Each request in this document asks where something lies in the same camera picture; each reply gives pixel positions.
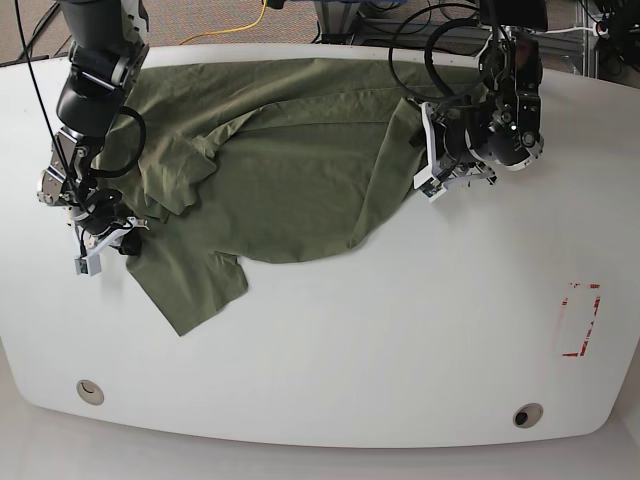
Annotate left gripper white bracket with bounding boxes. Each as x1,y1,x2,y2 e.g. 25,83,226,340
408,101,500,204

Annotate left table cable grommet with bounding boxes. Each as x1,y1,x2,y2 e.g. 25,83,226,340
76,379,105,406

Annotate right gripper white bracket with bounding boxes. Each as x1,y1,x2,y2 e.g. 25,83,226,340
67,202,149,258

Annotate red tape rectangle marking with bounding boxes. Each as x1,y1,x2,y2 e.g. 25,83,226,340
556,283,602,358

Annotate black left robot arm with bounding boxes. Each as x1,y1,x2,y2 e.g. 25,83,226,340
397,1,548,200

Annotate black cables on floor left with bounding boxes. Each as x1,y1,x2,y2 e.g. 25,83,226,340
0,0,71,66

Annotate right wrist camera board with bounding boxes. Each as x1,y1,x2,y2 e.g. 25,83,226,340
74,255,102,276

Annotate olive green t-shirt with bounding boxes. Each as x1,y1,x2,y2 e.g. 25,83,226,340
91,57,489,337

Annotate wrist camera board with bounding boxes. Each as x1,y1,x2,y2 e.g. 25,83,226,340
414,177,448,203
74,255,102,276

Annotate right table cable grommet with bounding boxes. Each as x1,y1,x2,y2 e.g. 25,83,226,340
513,403,544,429

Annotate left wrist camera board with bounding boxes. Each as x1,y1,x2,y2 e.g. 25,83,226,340
414,177,448,203

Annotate yellow cable on floor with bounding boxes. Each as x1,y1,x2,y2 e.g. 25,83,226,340
178,0,266,47

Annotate table cable grommet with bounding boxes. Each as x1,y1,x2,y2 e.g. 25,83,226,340
76,379,105,406
513,403,544,429

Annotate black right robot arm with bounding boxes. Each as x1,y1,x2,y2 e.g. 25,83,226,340
37,1,149,276

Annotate aluminium frame stand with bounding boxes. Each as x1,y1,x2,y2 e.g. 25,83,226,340
312,1,600,78

